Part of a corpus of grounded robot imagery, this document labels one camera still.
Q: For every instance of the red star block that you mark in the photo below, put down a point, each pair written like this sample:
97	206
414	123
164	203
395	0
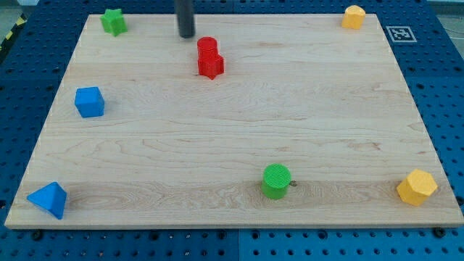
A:
211	65

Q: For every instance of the green star block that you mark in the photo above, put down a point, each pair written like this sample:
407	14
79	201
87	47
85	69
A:
113	22

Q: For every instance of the wooden board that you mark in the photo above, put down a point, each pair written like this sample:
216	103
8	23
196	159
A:
175	149

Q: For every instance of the green cylinder block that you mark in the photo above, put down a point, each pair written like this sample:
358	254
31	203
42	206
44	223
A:
275	181

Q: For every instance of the red cylinder block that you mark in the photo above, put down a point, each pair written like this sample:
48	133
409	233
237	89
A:
207	47

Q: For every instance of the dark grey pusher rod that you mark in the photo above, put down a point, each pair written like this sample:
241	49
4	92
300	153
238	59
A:
184	10

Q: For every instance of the blue cube block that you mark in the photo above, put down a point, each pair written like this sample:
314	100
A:
89	102

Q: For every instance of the yellow pentagon block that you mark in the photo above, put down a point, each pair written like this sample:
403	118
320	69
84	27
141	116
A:
353	17

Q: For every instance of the blue triangle block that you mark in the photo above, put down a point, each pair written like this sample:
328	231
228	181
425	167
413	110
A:
51	198

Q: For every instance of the white fiducial marker tag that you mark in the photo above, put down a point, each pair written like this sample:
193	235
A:
401	34

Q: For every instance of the yellow hexagon block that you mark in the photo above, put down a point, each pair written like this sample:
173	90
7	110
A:
417	187

